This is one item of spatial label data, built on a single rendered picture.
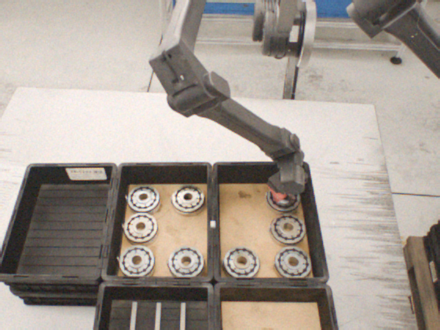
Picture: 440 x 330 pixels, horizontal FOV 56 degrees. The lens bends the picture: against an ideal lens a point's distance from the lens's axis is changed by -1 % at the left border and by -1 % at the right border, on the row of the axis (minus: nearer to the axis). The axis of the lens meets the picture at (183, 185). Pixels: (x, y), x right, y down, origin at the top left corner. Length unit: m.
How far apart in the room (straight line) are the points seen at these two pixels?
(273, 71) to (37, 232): 2.19
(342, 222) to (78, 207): 0.89
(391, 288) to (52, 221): 1.09
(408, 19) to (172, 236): 0.84
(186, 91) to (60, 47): 2.78
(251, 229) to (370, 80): 2.08
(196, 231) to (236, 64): 2.04
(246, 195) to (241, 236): 0.15
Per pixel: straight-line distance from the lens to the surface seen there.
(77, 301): 1.35
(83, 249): 1.30
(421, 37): 0.83
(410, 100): 3.13
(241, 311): 1.18
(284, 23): 1.36
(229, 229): 1.28
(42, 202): 1.44
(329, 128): 1.77
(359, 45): 3.24
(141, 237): 1.25
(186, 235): 1.27
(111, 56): 3.31
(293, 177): 1.10
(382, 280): 1.45
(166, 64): 0.80
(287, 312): 1.20
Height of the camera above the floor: 1.95
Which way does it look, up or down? 55 degrees down
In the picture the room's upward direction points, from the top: 5 degrees counter-clockwise
